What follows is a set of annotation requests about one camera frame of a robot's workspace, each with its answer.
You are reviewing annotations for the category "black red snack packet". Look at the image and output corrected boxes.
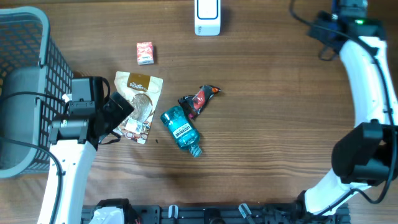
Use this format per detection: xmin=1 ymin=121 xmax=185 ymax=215
xmin=178 ymin=85 xmax=221 ymax=119

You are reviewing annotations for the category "blue mouthwash bottle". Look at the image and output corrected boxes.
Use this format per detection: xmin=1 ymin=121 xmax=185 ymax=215
xmin=160 ymin=106 xmax=202 ymax=157

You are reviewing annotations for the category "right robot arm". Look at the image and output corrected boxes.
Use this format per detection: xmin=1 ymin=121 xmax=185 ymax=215
xmin=298 ymin=1 xmax=397 ymax=220

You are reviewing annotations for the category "black cable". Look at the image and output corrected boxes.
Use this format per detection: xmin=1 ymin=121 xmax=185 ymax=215
xmin=289 ymin=0 xmax=398 ymax=215
xmin=0 ymin=91 xmax=70 ymax=224

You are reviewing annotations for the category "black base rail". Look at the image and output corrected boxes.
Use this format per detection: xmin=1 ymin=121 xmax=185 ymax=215
xmin=80 ymin=198 xmax=351 ymax=224

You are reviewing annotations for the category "grey plastic mesh basket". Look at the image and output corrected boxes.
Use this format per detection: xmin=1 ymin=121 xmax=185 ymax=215
xmin=1 ymin=6 xmax=73 ymax=178

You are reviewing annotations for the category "right black cable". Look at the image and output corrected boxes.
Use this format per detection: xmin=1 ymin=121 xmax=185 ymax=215
xmin=289 ymin=0 xmax=398 ymax=215

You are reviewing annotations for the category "small red white carton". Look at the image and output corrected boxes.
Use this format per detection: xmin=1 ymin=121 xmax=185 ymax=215
xmin=136 ymin=42 xmax=154 ymax=65

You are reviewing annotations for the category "brown white snack pouch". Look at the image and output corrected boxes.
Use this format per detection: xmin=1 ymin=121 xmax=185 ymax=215
xmin=114 ymin=71 xmax=163 ymax=144

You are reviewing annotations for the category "left black cable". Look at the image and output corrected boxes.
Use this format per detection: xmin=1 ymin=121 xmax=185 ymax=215
xmin=0 ymin=91 xmax=70 ymax=224

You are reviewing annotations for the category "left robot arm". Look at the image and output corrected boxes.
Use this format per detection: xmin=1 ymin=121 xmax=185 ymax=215
xmin=38 ymin=77 xmax=134 ymax=223

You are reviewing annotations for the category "white barcode scanner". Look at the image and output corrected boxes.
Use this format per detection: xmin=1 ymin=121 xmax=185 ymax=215
xmin=194 ymin=0 xmax=221 ymax=36

